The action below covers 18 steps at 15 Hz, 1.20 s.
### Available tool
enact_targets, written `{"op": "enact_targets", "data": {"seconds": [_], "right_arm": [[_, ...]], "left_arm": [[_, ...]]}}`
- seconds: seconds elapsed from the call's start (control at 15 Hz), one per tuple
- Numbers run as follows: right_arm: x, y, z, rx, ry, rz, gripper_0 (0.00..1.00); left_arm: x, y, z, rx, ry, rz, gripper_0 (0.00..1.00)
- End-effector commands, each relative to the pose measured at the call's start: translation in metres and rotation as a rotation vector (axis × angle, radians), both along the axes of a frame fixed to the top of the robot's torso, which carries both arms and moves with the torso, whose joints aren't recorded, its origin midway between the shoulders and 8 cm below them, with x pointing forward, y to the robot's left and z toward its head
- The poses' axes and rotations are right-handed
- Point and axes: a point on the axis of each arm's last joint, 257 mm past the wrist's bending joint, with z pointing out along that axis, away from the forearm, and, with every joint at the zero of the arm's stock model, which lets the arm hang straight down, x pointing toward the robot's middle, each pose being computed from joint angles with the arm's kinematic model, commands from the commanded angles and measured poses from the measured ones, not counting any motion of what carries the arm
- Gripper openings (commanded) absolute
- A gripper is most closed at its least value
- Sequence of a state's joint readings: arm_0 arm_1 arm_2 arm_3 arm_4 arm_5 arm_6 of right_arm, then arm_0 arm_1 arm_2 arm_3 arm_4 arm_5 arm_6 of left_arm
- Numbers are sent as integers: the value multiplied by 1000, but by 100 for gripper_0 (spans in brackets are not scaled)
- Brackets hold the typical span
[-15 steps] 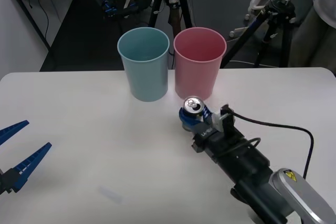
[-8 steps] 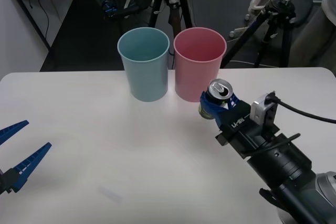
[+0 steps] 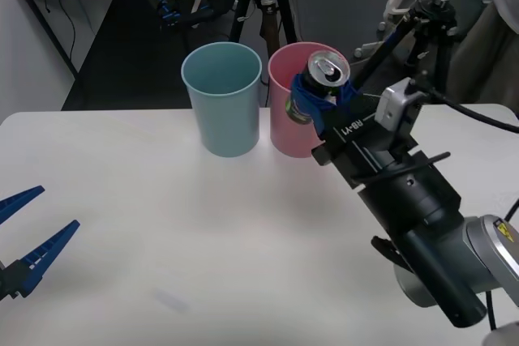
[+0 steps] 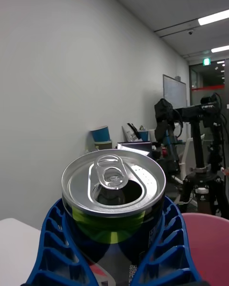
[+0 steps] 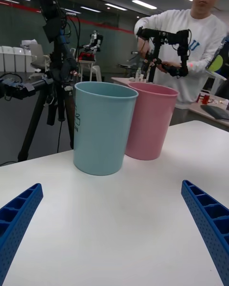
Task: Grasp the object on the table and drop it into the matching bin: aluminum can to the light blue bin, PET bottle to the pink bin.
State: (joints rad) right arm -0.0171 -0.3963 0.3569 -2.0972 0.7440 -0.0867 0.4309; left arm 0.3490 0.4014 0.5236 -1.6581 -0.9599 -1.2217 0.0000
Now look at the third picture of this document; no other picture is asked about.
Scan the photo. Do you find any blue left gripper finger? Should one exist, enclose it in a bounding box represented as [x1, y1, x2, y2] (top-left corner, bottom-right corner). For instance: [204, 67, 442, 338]
[0, 185, 46, 224]
[11, 220, 81, 299]

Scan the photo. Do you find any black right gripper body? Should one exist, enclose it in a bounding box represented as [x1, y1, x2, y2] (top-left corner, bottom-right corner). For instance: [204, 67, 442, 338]
[311, 94, 418, 190]

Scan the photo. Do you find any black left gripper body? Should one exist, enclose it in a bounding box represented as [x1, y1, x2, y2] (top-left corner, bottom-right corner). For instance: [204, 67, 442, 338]
[0, 258, 16, 302]

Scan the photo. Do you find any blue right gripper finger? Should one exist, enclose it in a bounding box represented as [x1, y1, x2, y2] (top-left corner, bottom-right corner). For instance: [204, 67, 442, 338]
[290, 73, 338, 139]
[333, 79, 360, 114]

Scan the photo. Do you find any black drink can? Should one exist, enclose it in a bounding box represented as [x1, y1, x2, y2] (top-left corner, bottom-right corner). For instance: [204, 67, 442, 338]
[285, 50, 352, 125]

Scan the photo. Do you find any pink plastic bin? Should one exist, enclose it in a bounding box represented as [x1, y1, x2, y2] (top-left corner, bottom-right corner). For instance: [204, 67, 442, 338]
[267, 41, 348, 159]

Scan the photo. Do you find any pale blue plastic bin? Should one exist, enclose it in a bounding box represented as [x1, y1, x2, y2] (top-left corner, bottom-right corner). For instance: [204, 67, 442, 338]
[180, 41, 263, 158]

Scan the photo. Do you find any black tripod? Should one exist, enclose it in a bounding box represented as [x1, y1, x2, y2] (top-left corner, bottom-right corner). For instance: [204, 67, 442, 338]
[229, 0, 303, 58]
[350, 0, 479, 108]

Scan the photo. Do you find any person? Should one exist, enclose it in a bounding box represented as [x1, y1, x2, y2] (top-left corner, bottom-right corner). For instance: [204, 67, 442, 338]
[449, 0, 519, 105]

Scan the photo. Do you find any black articulated arm blue ring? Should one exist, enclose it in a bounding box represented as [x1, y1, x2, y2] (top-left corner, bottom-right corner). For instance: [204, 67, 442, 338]
[157, 0, 228, 29]

